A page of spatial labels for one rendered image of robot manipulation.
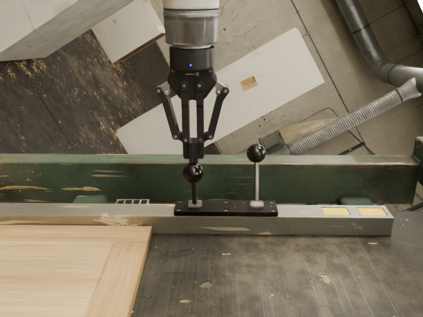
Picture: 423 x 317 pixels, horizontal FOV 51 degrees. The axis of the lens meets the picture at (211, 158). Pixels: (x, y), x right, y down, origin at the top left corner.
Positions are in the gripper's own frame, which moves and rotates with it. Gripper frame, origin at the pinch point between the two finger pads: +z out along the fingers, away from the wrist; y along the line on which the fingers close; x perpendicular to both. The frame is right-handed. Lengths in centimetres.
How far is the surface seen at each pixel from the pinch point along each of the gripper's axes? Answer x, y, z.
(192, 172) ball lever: 5.1, 0.0, 0.6
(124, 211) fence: -0.6, 13.8, 11.6
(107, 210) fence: -1.0, 17.3, 11.6
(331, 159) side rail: -25.7, -32.2, 10.7
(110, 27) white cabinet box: -481, 129, 26
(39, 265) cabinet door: 13.7, 25.5, 14.0
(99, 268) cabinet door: 14.4, 15.1, 14.0
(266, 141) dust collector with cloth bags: -531, -73, 191
